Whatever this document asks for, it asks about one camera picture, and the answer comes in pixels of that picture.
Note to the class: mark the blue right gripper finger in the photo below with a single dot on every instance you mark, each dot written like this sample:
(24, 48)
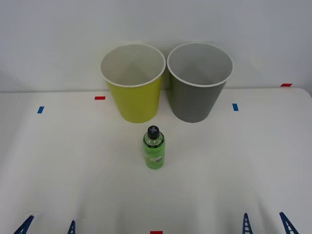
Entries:
(288, 224)
(246, 224)

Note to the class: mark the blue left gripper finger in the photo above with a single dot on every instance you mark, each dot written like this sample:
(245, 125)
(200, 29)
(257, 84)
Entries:
(72, 228)
(23, 227)

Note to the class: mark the green bottle with black cap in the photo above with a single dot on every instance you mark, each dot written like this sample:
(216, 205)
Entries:
(154, 153)

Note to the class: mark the grey plastic waste bin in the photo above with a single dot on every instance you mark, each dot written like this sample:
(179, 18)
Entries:
(195, 102)

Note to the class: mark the yellow-green plastic waste bin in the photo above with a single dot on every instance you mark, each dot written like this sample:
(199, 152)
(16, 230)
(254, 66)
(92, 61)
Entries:
(136, 102)

